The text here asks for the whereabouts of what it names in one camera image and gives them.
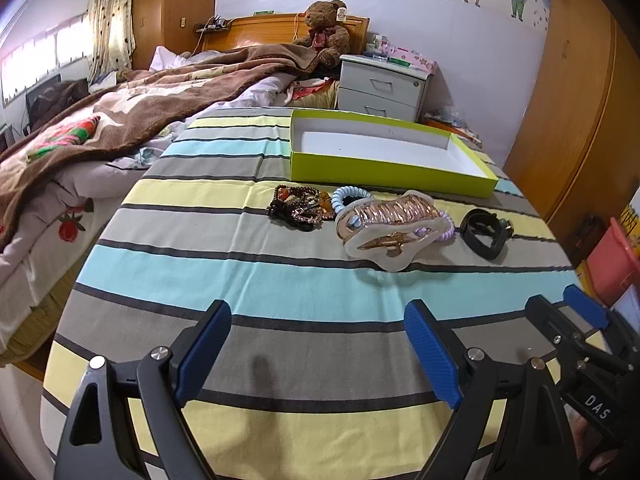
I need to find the dark red bead bracelet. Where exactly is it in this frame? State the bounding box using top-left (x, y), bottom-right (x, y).
top-left (266, 184), bottom-right (335, 232)

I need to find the brown blanket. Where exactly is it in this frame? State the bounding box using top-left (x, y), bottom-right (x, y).
top-left (1, 44), bottom-right (320, 246)

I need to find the pink plastic bucket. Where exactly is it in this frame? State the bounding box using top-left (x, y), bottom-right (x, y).
top-left (586, 218), bottom-right (639, 307)

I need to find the patterned curtain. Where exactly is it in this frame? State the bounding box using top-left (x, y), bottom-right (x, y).
top-left (88, 0), bottom-right (136, 82)

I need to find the white drawer nightstand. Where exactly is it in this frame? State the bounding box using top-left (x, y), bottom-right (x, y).
top-left (337, 54), bottom-right (431, 122)

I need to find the blue spiral hair tie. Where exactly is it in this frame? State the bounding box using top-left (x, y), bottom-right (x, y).
top-left (330, 185), bottom-right (374, 216)

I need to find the lime green tray box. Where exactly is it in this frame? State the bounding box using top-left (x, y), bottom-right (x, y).
top-left (290, 108), bottom-right (498, 198)

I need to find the purple spiral hair tie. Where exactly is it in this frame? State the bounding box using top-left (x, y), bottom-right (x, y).
top-left (414, 211), bottom-right (457, 246)

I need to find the brown teddy bear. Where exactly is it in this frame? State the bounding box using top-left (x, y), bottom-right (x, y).
top-left (294, 0), bottom-right (350, 68)

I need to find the black fitness band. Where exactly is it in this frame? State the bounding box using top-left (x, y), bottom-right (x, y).
top-left (460, 208), bottom-right (514, 261)

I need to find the orange basin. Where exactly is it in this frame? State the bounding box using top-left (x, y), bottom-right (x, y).
top-left (421, 118), bottom-right (483, 148)

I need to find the pink floral box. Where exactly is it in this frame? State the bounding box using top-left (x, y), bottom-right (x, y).
top-left (370, 44), bottom-right (437, 75)

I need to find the large beige hair claw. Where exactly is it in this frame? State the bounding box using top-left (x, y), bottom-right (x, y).
top-left (331, 185), bottom-right (454, 272)

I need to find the wooden wardrobe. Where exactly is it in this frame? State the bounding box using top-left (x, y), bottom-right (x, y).
top-left (504, 0), bottom-right (639, 264)

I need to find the wooden headboard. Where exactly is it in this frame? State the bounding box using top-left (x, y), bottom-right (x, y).
top-left (201, 13), bottom-right (370, 54)

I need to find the striped table cloth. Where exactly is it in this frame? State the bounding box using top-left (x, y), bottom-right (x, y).
top-left (40, 108), bottom-right (577, 479)

